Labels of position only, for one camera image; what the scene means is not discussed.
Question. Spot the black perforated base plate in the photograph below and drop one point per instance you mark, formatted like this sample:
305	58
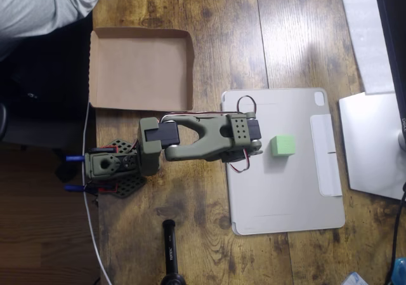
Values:
128	185

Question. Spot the white blue packet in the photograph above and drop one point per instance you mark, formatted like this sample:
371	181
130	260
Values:
355	279

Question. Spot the white foam sheet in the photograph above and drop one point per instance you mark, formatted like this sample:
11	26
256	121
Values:
364	28

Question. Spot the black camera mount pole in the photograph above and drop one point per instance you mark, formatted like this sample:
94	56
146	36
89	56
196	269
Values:
171	253

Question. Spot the dark olive gripper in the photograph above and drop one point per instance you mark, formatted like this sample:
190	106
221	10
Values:
257	152

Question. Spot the blue round object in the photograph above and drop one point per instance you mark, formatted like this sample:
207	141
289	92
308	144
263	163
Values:
400	270

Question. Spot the beige tablet folio case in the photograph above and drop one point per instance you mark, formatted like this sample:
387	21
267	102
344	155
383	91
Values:
279	196

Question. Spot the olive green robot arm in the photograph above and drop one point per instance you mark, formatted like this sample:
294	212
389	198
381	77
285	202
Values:
209	139

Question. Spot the silver monitor stand base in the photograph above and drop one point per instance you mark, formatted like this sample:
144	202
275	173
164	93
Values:
371	145

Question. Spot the brown cardboard tray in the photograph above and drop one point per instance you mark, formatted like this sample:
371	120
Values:
139	72

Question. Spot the person in grey shirt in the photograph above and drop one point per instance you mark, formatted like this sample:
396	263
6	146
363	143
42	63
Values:
35	5

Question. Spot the black chair armrest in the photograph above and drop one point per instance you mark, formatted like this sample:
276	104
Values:
2	120

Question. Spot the light green foam cube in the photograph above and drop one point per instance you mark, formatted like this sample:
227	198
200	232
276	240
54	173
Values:
283	145

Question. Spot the black Dell monitor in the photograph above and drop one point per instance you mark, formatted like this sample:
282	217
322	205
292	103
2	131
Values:
391	28

